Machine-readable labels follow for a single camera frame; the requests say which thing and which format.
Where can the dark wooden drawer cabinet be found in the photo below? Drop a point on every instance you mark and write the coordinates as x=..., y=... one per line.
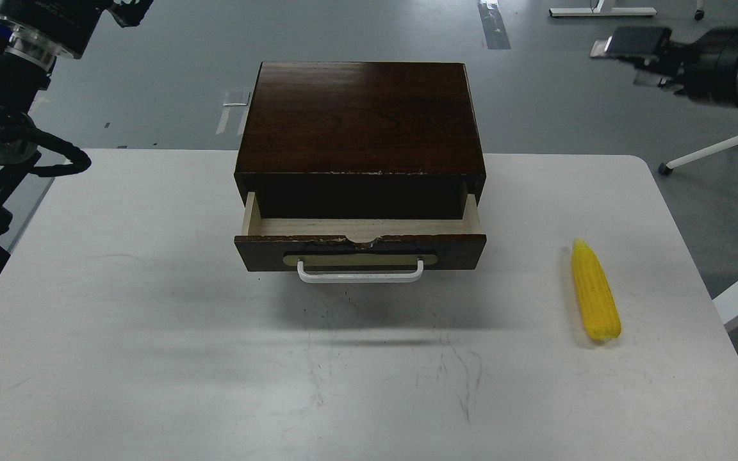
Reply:
x=364, y=140

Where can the white floor tape marks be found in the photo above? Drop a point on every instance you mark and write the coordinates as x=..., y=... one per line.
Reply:
x=233, y=111

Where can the wooden drawer with white handle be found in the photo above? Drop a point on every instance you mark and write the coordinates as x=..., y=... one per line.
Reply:
x=359, y=251

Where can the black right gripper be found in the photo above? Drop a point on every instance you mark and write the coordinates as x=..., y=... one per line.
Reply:
x=705, y=71

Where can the grey floor tape strip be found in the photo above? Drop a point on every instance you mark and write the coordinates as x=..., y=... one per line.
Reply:
x=493, y=26

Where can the white table leg base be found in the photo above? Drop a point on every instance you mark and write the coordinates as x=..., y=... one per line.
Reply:
x=602, y=9

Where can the yellow corn cob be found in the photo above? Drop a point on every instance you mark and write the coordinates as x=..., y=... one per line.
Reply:
x=594, y=296

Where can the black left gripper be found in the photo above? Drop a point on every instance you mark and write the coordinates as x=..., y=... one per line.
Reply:
x=63, y=28

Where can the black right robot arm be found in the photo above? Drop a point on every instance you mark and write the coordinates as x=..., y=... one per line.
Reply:
x=703, y=71

